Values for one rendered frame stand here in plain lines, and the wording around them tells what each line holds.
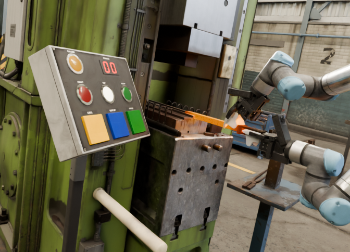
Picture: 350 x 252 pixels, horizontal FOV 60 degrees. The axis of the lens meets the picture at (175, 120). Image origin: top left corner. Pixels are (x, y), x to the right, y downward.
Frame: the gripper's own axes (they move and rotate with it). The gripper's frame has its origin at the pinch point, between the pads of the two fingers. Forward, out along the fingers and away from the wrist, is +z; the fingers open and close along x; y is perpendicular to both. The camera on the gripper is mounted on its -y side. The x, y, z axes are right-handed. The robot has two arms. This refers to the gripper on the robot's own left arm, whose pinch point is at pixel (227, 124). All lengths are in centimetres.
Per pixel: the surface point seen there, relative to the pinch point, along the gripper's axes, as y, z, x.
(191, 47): -29.4, -16.0, -10.5
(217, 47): -30.8, -18.5, 5.5
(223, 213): -15, 124, 115
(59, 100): 0, -8, -71
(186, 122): -13.6, 11.8, -5.8
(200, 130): -11.8, 15.0, 4.1
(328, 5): -399, -49, 742
